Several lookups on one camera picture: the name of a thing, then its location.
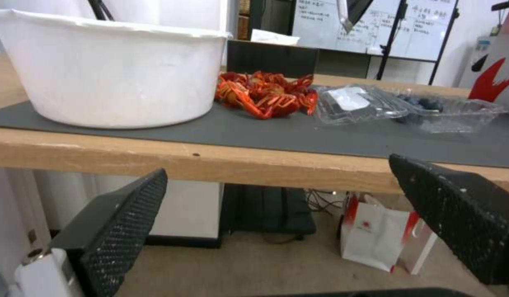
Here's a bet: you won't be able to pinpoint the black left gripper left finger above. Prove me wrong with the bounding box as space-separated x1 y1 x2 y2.
14 168 169 297

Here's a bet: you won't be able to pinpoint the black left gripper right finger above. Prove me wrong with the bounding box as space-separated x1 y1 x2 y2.
388 153 509 286

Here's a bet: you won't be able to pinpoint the white and red paper bag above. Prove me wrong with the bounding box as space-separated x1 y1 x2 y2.
339 191 439 275

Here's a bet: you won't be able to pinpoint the clear plastic takeout container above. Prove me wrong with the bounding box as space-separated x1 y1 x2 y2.
310 84 509 134

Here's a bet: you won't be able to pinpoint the white takeout bag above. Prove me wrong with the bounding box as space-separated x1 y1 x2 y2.
0 8 234 129

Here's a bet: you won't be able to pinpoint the blueberries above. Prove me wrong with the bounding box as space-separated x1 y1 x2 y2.
392 92 445 124

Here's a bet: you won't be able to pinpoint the red and white poster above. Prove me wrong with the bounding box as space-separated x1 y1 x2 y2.
467 6 509 117

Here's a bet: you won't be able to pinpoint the black box under table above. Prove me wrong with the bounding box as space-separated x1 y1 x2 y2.
220 183 318 240

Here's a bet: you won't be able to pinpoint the dark grey table mat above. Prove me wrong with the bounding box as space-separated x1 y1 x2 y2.
0 98 509 169

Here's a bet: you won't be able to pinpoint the red crayfish pile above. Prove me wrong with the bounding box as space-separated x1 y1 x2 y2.
214 71 319 120

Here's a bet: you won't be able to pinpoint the whiteboard on black stand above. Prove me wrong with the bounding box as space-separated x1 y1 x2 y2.
291 0 460 86

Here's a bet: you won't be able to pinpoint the black tripod stand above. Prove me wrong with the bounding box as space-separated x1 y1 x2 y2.
87 0 116 21

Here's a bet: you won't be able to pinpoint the black chair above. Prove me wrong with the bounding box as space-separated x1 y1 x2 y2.
225 39 320 80

